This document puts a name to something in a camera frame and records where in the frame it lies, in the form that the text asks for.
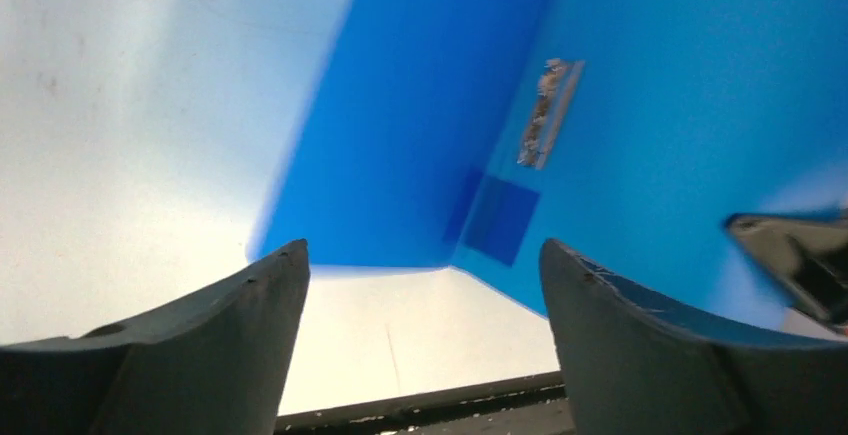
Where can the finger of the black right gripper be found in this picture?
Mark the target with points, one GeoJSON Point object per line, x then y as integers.
{"type": "Point", "coordinates": [807, 257]}

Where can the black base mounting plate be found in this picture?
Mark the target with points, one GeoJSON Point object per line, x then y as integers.
{"type": "Point", "coordinates": [534, 404]}

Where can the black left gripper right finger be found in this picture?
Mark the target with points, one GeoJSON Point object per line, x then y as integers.
{"type": "Point", "coordinates": [635, 361]}

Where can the blue plastic folder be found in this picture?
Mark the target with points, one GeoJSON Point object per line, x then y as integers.
{"type": "Point", "coordinates": [468, 132]}

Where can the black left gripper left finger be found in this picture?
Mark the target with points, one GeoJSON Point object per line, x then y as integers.
{"type": "Point", "coordinates": [214, 361]}

